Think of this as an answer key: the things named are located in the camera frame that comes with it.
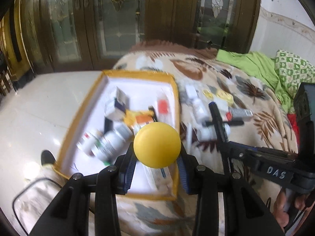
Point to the green bed sheet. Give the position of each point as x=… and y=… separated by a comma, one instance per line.
x=262, y=67

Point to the black marker green cap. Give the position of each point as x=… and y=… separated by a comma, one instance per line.
x=108, y=125

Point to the white slim tube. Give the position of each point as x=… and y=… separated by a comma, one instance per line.
x=189, y=131

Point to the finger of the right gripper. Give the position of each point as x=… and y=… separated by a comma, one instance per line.
x=243, y=152

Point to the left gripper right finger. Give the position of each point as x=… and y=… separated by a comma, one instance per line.
x=187, y=172

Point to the white blue ointment box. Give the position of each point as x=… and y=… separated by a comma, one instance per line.
x=158, y=179

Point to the white square plastic case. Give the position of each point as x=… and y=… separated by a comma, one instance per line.
x=222, y=107

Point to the silver red small box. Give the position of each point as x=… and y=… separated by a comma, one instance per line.
x=239, y=114

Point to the yellow cream jar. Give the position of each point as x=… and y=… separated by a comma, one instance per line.
x=157, y=145

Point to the black shoe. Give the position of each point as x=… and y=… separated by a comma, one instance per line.
x=47, y=158

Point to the wooden glass wardrobe doors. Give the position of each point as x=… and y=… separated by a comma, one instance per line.
x=47, y=36

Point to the yellow taped white tray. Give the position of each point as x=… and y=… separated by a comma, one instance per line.
x=127, y=109

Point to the green patterned pillow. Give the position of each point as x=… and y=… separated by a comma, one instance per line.
x=292, y=70

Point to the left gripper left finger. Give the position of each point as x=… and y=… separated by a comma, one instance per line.
x=126, y=165

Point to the leaf pattern beige blanket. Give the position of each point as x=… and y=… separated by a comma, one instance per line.
x=269, y=127

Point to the large white medicine bottle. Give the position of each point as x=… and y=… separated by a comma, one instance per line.
x=92, y=142

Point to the black marker blue cap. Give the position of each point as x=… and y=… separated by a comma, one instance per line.
x=222, y=139

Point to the red quilted cushion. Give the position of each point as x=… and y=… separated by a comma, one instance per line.
x=292, y=120

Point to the white nasal spray bottle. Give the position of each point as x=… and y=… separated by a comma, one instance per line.
x=206, y=133

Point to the yellow snack packet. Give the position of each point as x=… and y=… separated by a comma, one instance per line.
x=138, y=117

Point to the person right hand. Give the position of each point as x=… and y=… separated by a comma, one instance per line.
x=282, y=216

